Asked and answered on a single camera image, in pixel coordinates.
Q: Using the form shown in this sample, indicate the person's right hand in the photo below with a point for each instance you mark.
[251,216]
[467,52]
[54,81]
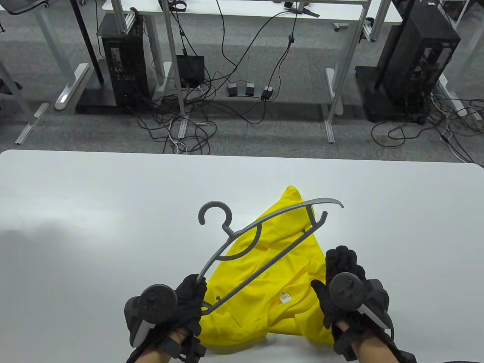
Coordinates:
[340,261]

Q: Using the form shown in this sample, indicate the person's left hand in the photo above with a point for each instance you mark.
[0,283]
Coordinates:
[189,302]

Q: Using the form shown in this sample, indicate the person's left fingers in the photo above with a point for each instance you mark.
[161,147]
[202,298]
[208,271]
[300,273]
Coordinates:
[193,287]

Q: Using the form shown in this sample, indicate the person's right thumb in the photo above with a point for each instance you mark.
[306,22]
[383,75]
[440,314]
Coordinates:
[322,302]

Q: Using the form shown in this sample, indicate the gray plastic clothes hanger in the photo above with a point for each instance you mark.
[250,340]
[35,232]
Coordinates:
[264,223]

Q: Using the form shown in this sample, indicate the person's left forearm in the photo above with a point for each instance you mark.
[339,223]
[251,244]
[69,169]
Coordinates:
[160,353]

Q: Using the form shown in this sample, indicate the person's right forearm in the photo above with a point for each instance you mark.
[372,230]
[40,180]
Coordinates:
[372,349]

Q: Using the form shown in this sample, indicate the black round right glove tracker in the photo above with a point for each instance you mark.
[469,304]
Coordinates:
[348,291]

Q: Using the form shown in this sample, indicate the yellow garment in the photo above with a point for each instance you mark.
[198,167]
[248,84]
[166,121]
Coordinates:
[272,287]

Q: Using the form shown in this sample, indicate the gray foot pedal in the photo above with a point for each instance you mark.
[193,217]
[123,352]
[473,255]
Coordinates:
[245,90]

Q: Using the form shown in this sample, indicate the black floor plate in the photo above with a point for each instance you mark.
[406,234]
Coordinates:
[382,102]
[94,98]

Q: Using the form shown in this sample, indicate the small black box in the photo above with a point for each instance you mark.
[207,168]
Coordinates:
[190,70]

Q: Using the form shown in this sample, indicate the black computer tower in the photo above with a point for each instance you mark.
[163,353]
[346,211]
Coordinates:
[419,49]
[124,60]

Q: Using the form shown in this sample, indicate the white desk leg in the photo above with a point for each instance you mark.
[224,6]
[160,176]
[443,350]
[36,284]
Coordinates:
[64,68]

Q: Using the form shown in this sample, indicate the white background desk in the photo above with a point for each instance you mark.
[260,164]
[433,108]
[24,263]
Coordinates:
[245,9]

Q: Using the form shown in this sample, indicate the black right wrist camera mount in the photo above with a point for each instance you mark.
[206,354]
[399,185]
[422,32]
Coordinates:
[351,340]

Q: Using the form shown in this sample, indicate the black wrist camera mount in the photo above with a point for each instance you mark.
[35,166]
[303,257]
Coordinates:
[351,340]
[185,346]

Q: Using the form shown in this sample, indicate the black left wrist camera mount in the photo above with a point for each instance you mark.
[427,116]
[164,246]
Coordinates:
[185,346]

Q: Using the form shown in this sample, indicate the aluminium frame post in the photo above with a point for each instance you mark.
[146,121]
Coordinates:
[346,64]
[176,56]

